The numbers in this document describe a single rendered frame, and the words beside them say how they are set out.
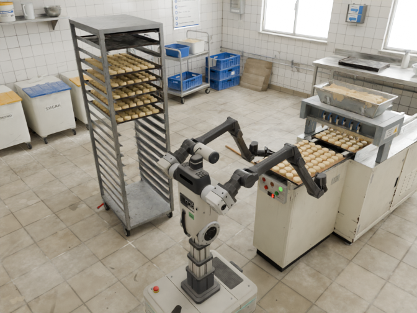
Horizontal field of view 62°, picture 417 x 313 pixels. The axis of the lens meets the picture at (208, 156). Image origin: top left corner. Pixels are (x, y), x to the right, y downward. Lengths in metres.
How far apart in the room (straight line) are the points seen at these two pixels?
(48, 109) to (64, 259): 2.45
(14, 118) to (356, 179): 4.03
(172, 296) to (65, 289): 0.94
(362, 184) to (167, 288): 1.69
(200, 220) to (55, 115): 3.60
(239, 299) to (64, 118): 3.70
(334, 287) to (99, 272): 1.87
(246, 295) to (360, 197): 1.23
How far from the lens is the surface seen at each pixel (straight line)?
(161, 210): 3.36
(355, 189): 3.06
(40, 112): 5.14
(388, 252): 3.50
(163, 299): 2.50
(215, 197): 1.73
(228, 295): 2.50
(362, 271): 3.24
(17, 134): 5.13
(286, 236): 2.72
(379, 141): 2.81
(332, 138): 3.09
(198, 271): 2.31
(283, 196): 2.51
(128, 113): 2.86
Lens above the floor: 2.19
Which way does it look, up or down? 29 degrees down
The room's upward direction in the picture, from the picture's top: straight up
